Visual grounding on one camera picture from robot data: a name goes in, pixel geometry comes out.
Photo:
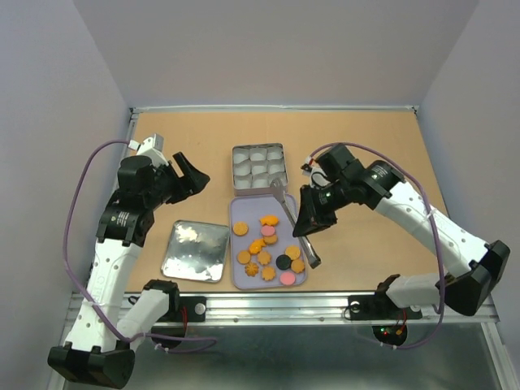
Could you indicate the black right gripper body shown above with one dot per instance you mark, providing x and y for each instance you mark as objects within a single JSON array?
[{"x": 331, "y": 198}]

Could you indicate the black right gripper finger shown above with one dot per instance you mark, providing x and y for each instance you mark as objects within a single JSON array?
[
  {"x": 307, "y": 211},
  {"x": 307, "y": 226}
]

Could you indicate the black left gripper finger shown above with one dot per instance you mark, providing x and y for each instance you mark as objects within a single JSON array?
[
  {"x": 177, "y": 195},
  {"x": 192, "y": 179}
]

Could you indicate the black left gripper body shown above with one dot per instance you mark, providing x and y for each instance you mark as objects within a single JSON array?
[{"x": 167, "y": 183}]

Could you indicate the orange fish cookie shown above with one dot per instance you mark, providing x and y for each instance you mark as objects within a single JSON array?
[
  {"x": 269, "y": 220},
  {"x": 256, "y": 246}
]

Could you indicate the brown scalloped cookie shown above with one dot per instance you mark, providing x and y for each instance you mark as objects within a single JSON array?
[
  {"x": 297, "y": 266},
  {"x": 270, "y": 240}
]

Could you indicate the pink round cookie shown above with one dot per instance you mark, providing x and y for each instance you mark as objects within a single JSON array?
[
  {"x": 287, "y": 278},
  {"x": 268, "y": 230}
]

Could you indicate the metal tongs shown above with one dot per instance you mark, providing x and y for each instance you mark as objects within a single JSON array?
[{"x": 279, "y": 193}]

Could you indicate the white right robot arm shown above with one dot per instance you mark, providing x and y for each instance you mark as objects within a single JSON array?
[{"x": 468, "y": 267}]

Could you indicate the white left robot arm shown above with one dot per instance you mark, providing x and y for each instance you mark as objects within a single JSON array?
[{"x": 100, "y": 349}]

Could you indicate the black sandwich cookie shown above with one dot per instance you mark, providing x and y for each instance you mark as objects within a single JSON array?
[{"x": 283, "y": 262}]

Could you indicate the lavender plastic tray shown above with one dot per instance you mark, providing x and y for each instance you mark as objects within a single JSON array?
[{"x": 250, "y": 209}]

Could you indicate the tan maple leaf cookie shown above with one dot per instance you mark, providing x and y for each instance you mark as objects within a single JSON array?
[{"x": 264, "y": 258}]

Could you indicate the silver tin lid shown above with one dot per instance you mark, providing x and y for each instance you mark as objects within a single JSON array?
[{"x": 196, "y": 251}]

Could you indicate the square cookie tin with cups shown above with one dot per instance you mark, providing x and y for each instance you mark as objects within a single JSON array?
[{"x": 256, "y": 166}]

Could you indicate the tan leaf cookie lower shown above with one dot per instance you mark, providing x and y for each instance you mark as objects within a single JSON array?
[{"x": 268, "y": 273}]

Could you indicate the round dotted biscuit left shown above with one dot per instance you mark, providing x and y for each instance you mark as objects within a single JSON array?
[{"x": 240, "y": 228}]

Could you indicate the swirl flower cookie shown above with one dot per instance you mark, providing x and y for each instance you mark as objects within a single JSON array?
[{"x": 251, "y": 269}]

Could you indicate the plain round tan cookie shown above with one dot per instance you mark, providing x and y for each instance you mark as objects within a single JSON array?
[{"x": 243, "y": 257}]

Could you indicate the circuit board with leds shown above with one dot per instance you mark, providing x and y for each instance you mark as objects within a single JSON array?
[{"x": 393, "y": 335}]

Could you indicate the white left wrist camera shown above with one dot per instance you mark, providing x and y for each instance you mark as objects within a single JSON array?
[{"x": 152, "y": 147}]

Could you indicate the aluminium mounting rail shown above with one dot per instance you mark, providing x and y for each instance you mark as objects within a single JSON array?
[{"x": 303, "y": 341}]

